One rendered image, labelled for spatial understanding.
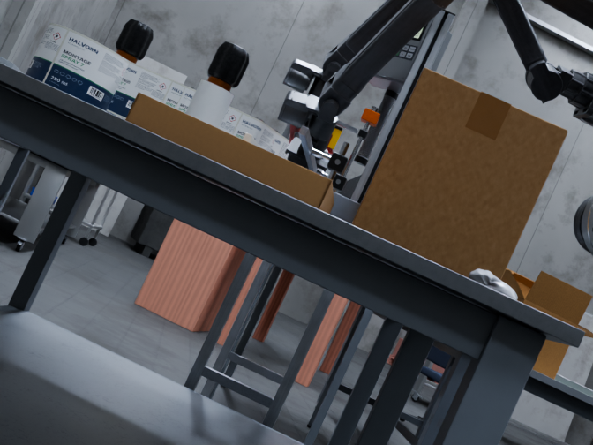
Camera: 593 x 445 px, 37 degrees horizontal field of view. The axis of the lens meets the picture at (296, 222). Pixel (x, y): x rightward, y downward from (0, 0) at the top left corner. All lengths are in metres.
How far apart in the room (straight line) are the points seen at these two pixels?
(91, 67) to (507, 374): 1.31
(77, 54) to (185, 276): 4.64
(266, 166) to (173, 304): 5.59
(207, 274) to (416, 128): 5.27
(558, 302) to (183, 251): 3.51
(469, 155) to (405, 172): 0.10
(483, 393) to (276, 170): 0.36
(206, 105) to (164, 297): 4.59
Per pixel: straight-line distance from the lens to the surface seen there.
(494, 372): 1.09
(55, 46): 2.13
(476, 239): 1.39
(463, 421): 1.09
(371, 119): 2.29
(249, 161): 1.08
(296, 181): 1.08
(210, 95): 2.16
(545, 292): 3.77
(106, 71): 2.12
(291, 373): 3.34
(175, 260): 6.66
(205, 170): 1.06
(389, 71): 2.34
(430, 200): 1.38
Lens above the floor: 0.76
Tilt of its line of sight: 2 degrees up
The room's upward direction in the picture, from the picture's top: 25 degrees clockwise
